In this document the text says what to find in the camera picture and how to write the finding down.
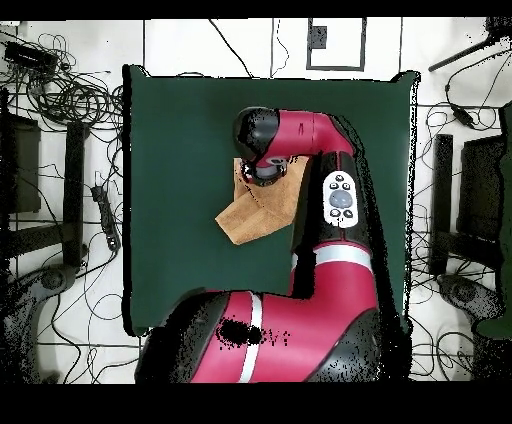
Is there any orange terry towel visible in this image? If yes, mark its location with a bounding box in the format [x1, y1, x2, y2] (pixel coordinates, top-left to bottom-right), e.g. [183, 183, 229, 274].
[214, 155, 312, 246]

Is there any dark green table cloth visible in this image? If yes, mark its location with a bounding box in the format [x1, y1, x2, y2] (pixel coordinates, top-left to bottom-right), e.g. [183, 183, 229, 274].
[122, 64, 421, 336]

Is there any black power strip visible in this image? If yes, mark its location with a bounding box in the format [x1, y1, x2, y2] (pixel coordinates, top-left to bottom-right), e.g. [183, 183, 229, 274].
[90, 184, 122, 252]

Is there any dark grey square patch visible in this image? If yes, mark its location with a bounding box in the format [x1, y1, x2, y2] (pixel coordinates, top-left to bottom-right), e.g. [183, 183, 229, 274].
[308, 25, 328, 50]

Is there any black stand base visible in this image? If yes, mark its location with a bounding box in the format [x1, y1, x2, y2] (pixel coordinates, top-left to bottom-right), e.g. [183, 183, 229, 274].
[436, 273, 505, 321]
[3, 263, 79, 361]

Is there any dark box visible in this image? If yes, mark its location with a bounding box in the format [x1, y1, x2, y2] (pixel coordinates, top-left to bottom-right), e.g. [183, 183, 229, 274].
[0, 113, 42, 215]
[455, 135, 505, 241]

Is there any black power adapter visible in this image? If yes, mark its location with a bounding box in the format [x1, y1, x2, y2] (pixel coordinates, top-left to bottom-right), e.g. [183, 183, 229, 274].
[452, 107, 477, 129]

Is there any black tripod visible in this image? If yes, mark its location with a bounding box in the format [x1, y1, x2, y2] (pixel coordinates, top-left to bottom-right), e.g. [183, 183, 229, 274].
[427, 16, 512, 73]

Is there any black electronics box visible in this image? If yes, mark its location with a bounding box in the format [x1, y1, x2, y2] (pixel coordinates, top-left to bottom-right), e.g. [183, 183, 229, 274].
[2, 40, 60, 75]

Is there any grey square frame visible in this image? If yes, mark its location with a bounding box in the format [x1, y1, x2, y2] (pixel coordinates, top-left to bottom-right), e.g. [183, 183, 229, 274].
[306, 17, 367, 72]

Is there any tangled black cable bundle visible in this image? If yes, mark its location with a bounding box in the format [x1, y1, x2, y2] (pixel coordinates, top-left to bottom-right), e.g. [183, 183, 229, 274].
[0, 33, 125, 133]
[407, 101, 505, 281]

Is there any thin black cable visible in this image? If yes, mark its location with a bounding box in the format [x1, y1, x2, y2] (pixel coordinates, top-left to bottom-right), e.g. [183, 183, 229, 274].
[207, 18, 254, 78]
[270, 18, 290, 78]

